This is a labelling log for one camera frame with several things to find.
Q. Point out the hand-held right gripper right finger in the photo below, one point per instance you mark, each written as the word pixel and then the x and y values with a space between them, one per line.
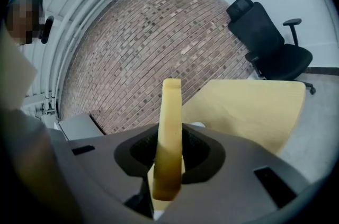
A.
pixel 233 186

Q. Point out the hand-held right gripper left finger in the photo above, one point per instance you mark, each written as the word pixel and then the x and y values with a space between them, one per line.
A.
pixel 100 159

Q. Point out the slice of bread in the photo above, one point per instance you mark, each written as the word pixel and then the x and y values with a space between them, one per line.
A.
pixel 170 122

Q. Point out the light wooden table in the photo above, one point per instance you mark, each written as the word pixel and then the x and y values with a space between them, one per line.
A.
pixel 246 111

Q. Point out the black office chair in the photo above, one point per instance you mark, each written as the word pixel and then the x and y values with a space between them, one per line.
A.
pixel 265 40

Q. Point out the person's head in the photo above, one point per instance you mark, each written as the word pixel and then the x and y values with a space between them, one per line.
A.
pixel 23 19

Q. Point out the black head-worn camera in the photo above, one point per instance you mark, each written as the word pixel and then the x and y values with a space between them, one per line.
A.
pixel 47 29

